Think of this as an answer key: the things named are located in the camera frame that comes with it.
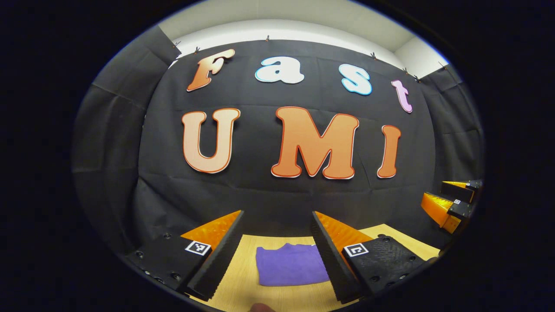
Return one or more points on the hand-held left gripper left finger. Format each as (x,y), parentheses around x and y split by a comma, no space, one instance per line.
(219,260)

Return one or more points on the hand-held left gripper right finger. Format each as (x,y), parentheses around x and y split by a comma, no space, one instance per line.
(331,260)

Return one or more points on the purple collared jacket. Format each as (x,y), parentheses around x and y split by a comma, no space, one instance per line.
(288,264)

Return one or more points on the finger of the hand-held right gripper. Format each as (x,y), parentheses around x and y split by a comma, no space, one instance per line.
(459,190)
(438,208)

